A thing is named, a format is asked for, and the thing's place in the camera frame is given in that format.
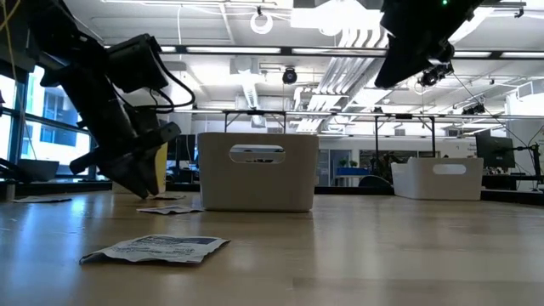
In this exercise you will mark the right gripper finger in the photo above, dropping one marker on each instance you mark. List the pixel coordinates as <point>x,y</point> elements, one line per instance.
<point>404,59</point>

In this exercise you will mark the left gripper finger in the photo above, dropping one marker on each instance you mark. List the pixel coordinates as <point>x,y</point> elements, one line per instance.
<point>154,170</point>
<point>132,174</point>

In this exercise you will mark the blue print wipe packet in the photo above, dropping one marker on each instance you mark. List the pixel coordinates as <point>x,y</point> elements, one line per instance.
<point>157,251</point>
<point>170,197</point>
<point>170,210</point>

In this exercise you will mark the black monitor on arm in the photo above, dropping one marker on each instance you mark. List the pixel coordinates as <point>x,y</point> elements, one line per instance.
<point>495,151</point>

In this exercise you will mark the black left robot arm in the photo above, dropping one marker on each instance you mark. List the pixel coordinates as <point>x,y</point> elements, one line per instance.
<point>59,38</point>

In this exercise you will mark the yellow Lysol wipes canister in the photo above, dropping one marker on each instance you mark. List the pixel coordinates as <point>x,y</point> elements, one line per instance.
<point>163,170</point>

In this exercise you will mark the black monitor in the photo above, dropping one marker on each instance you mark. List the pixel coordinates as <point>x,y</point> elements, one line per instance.
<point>187,149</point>

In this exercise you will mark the flat white packet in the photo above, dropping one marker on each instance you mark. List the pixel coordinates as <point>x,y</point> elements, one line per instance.
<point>40,199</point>

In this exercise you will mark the blue planter box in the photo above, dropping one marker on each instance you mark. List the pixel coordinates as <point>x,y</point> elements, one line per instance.
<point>353,171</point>

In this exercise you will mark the long LED light bar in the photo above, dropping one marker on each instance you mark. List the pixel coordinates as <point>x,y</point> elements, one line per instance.
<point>255,49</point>

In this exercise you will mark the black ceiling camera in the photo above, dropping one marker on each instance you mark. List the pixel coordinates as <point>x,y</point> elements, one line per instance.
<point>474,109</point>
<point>435,76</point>
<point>290,75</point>

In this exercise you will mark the black metal table frame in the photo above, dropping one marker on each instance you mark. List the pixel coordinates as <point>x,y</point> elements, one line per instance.
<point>255,112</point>
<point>404,116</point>

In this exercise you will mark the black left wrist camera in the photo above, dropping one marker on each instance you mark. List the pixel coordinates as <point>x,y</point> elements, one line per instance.
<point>136,64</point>

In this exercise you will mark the black aluminium table frame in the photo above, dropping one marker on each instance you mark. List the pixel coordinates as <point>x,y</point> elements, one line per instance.
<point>64,187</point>

